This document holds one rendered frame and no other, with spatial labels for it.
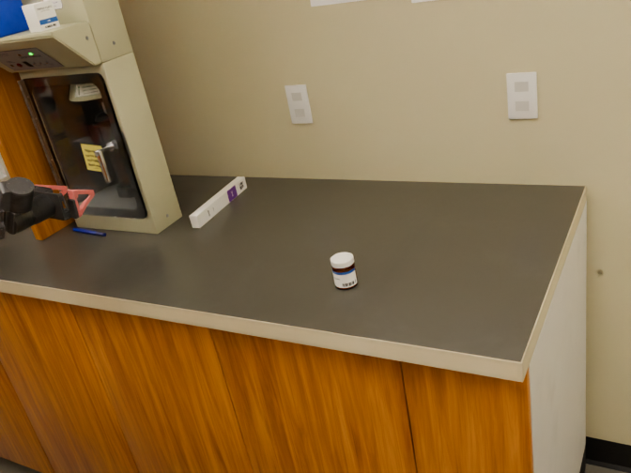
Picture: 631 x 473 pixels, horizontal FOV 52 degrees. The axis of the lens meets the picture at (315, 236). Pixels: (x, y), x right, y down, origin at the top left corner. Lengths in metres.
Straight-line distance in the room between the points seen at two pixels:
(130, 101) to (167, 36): 0.42
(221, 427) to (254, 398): 0.18
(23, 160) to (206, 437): 0.92
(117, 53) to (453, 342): 1.08
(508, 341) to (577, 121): 0.70
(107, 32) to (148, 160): 0.34
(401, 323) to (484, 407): 0.21
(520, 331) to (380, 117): 0.84
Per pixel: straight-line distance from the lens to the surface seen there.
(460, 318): 1.22
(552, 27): 1.63
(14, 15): 1.82
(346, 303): 1.30
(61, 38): 1.64
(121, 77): 1.75
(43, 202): 1.60
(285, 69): 1.91
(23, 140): 2.01
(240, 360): 1.47
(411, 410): 1.31
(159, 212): 1.83
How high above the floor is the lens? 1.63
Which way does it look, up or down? 26 degrees down
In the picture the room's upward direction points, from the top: 11 degrees counter-clockwise
